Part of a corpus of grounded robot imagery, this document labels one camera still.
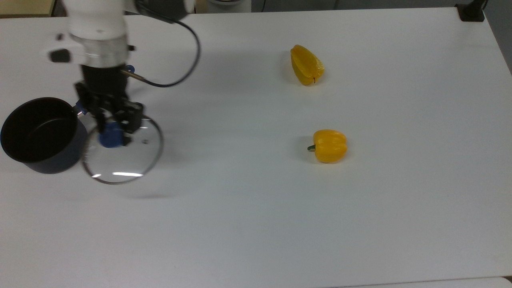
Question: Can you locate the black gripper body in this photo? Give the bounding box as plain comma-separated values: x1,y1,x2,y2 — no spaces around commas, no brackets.
74,64,144,118

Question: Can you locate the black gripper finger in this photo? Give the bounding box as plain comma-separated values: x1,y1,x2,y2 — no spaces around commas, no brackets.
94,112,108,137
119,105,143,146

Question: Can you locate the glass lid with blue knob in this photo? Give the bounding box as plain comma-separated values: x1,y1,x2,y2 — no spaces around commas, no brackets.
81,114,164,185

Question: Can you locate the dark blue saucepan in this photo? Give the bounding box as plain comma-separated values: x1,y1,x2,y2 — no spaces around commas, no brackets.
0,97,89,175

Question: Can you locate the yellow star fruit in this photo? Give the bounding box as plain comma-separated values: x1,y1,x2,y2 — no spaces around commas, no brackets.
290,44,325,86

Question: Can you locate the round yellow bell pepper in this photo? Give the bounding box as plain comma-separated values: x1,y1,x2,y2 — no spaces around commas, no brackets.
307,129,348,164

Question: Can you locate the black stand base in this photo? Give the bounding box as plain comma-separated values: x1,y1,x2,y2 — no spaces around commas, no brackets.
455,0,488,22

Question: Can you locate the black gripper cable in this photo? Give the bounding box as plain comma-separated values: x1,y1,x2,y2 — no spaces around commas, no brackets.
120,12,201,88

